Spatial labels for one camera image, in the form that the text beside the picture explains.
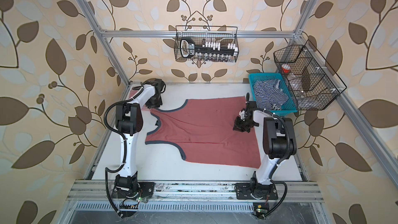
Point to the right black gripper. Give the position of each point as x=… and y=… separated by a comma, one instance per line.
x=237, y=125

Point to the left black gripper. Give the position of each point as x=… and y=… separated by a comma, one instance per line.
x=159, y=104

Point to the red white striped tank top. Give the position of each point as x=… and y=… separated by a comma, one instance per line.
x=141, y=97

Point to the maroon tank top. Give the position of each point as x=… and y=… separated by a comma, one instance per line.
x=202, y=131

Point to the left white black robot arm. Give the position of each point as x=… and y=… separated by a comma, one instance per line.
x=125, y=118

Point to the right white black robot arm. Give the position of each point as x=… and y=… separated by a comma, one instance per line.
x=278, y=142

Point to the navy white striped tank top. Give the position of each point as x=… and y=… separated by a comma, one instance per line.
x=270, y=95

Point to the teal plastic basket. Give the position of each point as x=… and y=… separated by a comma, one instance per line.
x=289, y=107

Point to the black tool with vials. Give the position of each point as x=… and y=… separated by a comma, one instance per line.
x=208, y=50

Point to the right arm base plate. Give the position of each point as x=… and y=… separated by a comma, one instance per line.
x=248, y=191

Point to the black wire basket right wall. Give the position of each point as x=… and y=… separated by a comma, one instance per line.
x=313, y=83

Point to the black wire basket wall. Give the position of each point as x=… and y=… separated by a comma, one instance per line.
x=313, y=83
x=224, y=34

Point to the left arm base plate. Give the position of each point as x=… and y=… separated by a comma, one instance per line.
x=143, y=189

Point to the black wire basket back wall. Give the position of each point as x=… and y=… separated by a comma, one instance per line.
x=224, y=34

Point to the aluminium front rail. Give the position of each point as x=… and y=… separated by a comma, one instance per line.
x=201, y=191

